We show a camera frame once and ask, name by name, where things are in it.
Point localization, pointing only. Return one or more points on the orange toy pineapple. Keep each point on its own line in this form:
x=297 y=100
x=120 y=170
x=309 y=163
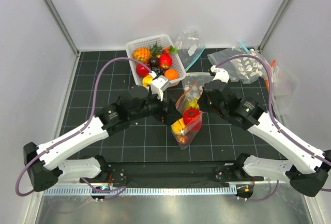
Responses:
x=142 y=54

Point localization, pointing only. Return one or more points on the aluminium frame post right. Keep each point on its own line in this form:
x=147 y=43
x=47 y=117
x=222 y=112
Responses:
x=274 y=23

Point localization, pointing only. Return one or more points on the red bell pepper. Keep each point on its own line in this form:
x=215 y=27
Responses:
x=192 y=118

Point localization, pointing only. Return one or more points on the black cutting mat with grid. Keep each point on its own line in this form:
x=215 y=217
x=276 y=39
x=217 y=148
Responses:
x=146 y=140

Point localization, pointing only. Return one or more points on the light blue zipper dotted bag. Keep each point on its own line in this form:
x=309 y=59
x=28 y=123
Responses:
x=244 y=69

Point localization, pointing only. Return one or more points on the slotted white cable duct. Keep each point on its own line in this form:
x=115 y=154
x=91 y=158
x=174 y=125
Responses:
x=87 y=191

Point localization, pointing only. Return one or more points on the blue zipper clear bag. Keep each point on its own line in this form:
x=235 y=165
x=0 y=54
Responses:
x=190 y=47

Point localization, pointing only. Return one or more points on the red strawberry with leaves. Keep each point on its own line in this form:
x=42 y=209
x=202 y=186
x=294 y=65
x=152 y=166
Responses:
x=170 y=50

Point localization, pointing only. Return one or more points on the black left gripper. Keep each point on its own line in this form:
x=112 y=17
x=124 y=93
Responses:
x=169 y=116

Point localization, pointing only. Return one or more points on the aluminium frame post left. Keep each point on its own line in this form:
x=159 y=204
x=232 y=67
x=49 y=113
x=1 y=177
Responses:
x=61 y=25

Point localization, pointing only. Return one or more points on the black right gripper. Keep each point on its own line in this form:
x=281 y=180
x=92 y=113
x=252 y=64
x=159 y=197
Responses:
x=202 y=106

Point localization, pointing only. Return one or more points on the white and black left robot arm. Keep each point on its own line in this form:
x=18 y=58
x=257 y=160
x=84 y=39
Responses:
x=49 y=163

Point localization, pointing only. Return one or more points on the yellow bell pepper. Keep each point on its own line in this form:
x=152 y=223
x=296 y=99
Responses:
x=146 y=81

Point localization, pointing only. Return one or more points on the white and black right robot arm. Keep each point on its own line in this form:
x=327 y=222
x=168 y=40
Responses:
x=305 y=168

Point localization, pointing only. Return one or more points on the dark red plum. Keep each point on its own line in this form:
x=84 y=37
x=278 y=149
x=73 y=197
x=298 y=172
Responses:
x=184 y=146

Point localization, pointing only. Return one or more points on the white dotted clear bag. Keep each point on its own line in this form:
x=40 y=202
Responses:
x=188 y=84

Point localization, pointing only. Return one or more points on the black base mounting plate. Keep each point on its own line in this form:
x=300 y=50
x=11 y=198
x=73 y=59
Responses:
x=199 y=174

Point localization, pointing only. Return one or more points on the yellow lemon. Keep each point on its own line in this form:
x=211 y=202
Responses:
x=178 y=127

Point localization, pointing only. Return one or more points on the orange fruit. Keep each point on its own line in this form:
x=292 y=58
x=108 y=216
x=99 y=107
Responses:
x=171 y=74

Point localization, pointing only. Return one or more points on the aluminium frame post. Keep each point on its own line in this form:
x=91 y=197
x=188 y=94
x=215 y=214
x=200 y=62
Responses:
x=61 y=25
x=274 y=23

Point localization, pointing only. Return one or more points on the orange zipper bag at right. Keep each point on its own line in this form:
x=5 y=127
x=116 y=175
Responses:
x=283 y=89

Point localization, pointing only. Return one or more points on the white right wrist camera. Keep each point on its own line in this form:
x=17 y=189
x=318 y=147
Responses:
x=219 y=74

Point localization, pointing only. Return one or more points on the orange zipper clear bag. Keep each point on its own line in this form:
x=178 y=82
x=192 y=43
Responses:
x=185 y=129

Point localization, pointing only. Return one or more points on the yellow banana bunch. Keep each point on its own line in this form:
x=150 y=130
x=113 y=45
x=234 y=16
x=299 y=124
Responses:
x=193 y=104

